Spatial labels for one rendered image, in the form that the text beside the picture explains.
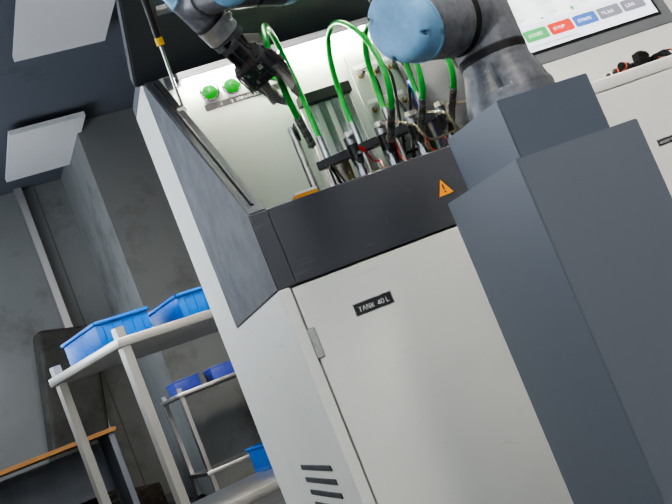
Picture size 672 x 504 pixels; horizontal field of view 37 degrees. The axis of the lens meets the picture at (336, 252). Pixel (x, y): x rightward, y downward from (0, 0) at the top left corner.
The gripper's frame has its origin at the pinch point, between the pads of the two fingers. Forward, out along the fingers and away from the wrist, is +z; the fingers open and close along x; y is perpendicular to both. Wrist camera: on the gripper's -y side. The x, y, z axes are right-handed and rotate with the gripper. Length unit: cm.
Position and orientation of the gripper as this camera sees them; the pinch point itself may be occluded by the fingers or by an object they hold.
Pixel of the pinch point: (289, 94)
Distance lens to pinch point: 217.8
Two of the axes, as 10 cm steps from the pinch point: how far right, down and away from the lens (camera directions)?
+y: 1.3, 5.8, -8.0
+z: 6.4, 5.7, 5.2
